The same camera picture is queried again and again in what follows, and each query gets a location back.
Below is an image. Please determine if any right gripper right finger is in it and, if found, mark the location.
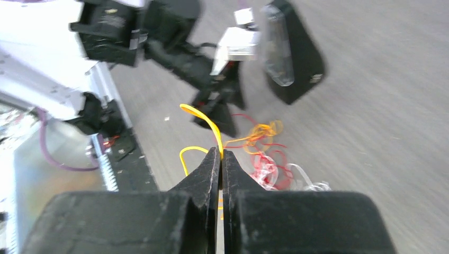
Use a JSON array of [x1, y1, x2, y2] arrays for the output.
[[222, 150, 396, 253]]

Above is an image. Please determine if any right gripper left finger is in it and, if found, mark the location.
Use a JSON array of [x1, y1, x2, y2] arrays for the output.
[[21, 148, 220, 254]]

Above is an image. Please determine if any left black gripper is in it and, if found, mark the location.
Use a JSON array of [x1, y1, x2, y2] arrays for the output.
[[191, 59, 246, 138]]

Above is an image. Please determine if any yellow wire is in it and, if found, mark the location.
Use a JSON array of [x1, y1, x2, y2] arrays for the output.
[[178, 103, 225, 177]]

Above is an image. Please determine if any white wire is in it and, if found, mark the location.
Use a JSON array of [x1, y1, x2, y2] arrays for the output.
[[252, 154, 332, 192]]

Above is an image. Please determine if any red wire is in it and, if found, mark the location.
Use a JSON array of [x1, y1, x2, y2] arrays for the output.
[[228, 113, 295, 191]]

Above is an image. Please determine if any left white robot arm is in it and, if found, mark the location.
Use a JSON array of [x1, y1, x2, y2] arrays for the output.
[[1, 1, 245, 138]]

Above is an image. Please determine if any black metronome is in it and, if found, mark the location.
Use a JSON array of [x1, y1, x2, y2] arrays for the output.
[[262, 1, 326, 105]]

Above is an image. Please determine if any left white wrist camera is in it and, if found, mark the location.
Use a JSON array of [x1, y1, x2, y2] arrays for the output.
[[210, 8, 261, 76]]

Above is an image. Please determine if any white slotted cable duct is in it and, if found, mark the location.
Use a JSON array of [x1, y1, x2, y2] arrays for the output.
[[91, 133, 119, 192]]

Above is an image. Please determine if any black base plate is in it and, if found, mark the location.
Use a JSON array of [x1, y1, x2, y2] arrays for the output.
[[102, 100, 159, 192]]

